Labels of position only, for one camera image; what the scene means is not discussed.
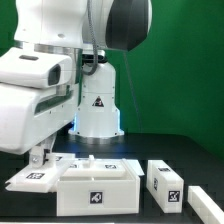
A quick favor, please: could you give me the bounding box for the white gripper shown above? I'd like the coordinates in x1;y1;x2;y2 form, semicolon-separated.
0;83;78;166

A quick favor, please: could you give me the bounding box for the white door panel front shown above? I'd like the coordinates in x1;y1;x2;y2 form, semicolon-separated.
6;153;75;193

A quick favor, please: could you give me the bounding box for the white cabinet door panel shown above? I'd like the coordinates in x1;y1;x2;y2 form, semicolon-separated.
63;155;126;177

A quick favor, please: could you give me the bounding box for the white cabinet box body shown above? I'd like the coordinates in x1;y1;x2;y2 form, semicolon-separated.
57;159;140;216

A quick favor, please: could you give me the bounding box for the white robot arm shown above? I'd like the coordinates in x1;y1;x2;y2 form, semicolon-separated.
0;0;152;166

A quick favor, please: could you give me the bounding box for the white cabinet block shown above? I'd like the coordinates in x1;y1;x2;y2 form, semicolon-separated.
146;160;184;213

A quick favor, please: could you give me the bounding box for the white marker sheet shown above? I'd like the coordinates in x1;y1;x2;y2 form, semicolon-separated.
127;159;144;176

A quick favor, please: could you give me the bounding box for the white bar piece right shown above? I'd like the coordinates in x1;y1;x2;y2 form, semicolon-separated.
187;186;224;224

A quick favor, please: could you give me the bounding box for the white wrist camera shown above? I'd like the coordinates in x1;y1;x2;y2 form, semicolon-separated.
0;47;72;89

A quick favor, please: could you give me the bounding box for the black camera on stand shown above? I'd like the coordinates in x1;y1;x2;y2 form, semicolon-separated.
82;50;107;63

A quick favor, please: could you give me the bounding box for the grey corrugated cable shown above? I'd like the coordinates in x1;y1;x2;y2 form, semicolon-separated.
82;0;100;76

